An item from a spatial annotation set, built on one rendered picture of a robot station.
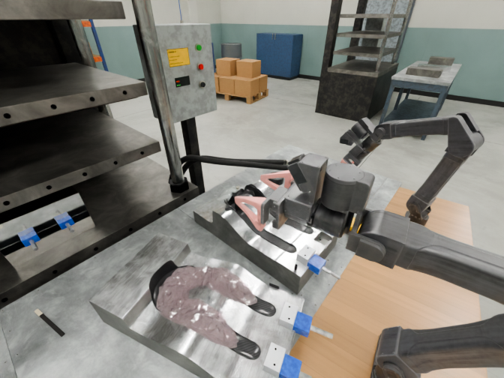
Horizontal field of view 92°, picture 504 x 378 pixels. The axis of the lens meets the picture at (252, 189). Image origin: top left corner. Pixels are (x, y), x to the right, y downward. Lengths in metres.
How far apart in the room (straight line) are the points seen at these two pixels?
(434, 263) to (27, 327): 0.97
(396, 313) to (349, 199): 0.55
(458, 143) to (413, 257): 0.59
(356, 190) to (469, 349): 0.32
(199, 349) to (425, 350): 0.45
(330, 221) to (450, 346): 0.29
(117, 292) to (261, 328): 0.38
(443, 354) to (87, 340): 0.81
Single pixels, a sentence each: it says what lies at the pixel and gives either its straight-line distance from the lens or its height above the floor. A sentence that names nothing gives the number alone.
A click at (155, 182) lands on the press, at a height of 0.79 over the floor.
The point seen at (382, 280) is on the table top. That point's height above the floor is 0.80.
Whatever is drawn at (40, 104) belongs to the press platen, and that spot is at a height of 1.28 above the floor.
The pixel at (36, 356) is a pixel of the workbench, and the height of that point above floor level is 0.80.
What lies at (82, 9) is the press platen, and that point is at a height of 1.52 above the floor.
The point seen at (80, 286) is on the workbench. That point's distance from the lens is 0.99.
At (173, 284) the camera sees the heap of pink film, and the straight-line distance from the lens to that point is 0.76.
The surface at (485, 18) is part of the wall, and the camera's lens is 7.04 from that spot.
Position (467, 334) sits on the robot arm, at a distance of 0.58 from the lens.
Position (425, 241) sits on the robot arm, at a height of 1.23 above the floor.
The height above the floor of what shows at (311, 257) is 0.90.
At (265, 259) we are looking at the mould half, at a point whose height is 0.86.
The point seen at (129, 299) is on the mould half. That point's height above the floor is 0.91.
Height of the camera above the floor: 1.50
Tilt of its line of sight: 35 degrees down
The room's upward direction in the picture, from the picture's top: straight up
